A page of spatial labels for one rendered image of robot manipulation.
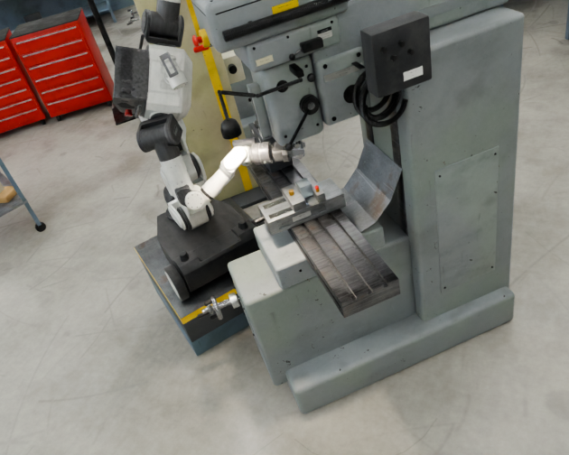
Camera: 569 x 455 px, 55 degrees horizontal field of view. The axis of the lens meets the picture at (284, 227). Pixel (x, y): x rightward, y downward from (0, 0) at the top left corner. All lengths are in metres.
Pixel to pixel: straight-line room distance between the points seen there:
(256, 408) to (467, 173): 1.52
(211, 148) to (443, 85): 2.27
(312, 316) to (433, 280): 0.58
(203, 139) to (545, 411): 2.70
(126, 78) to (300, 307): 1.19
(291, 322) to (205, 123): 1.89
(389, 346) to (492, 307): 0.56
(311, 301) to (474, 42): 1.24
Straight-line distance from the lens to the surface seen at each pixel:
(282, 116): 2.01
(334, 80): 2.02
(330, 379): 2.67
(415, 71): 1.86
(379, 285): 2.00
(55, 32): 6.50
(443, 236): 2.50
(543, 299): 3.22
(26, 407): 3.53
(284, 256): 2.32
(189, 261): 2.83
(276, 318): 2.46
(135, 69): 2.24
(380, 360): 2.73
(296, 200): 2.29
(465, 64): 2.15
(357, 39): 2.03
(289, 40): 1.92
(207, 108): 3.92
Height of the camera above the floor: 2.32
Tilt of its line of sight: 37 degrees down
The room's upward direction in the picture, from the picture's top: 15 degrees counter-clockwise
